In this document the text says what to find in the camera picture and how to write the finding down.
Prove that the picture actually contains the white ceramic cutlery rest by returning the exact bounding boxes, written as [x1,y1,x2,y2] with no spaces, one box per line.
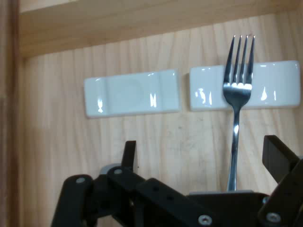
[83,69,182,119]
[189,60,301,112]

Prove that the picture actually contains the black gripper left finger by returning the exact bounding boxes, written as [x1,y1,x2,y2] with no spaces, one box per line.
[51,140,215,227]

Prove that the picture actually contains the light wooden drawer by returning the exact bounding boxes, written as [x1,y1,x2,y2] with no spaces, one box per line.
[0,0,303,227]

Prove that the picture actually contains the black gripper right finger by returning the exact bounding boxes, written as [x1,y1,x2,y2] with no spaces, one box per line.
[257,135,303,227]

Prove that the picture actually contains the silver metal fork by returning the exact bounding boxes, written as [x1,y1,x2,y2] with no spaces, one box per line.
[223,35,256,192]

